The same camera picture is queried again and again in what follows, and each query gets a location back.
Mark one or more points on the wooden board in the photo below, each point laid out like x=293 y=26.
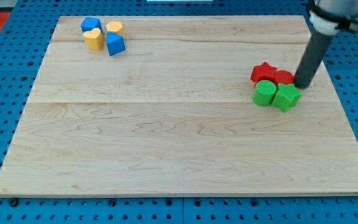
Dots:
x=173 y=116

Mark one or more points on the green star block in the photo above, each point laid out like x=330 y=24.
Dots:
x=286 y=97

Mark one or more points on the yellow heart block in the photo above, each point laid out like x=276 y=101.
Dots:
x=94 y=39

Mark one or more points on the red circle block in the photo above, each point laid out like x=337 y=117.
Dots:
x=284 y=77

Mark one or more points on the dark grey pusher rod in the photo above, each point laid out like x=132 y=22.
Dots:
x=311 y=59

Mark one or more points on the red star block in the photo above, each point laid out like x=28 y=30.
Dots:
x=264 y=71

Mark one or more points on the yellow hexagon block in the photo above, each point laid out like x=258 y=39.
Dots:
x=115 y=27

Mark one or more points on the green circle block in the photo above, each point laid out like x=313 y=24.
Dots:
x=264 y=93

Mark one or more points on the blue triangle block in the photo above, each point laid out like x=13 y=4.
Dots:
x=115 y=43

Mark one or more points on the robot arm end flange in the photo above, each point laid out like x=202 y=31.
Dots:
x=328 y=17

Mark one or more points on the blue cube block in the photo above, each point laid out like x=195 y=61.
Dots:
x=89 y=23

